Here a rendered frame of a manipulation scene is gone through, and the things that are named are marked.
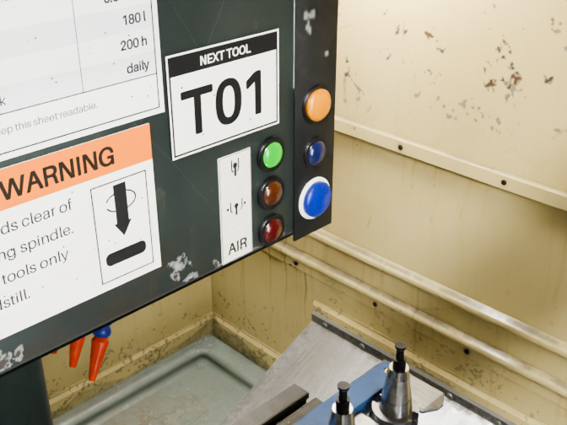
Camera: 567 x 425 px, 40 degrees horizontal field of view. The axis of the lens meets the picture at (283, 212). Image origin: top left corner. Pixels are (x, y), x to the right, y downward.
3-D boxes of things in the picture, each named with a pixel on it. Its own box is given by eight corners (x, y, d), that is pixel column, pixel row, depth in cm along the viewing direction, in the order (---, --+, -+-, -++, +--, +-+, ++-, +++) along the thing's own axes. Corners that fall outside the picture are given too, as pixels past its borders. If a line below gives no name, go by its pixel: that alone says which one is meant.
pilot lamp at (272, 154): (285, 164, 59) (285, 137, 58) (264, 173, 57) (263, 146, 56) (279, 163, 59) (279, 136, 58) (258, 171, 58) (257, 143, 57)
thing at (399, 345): (396, 361, 102) (398, 339, 100) (407, 366, 101) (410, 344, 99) (390, 367, 100) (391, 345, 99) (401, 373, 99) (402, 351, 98)
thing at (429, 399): (451, 400, 107) (451, 395, 107) (429, 419, 104) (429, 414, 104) (410, 377, 112) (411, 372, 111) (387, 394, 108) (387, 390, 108)
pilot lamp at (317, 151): (327, 162, 62) (328, 137, 61) (309, 170, 61) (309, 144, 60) (322, 160, 63) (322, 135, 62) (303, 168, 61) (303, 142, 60)
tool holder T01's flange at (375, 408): (387, 399, 109) (388, 385, 108) (425, 418, 105) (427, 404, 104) (362, 424, 104) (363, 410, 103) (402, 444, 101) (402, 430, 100)
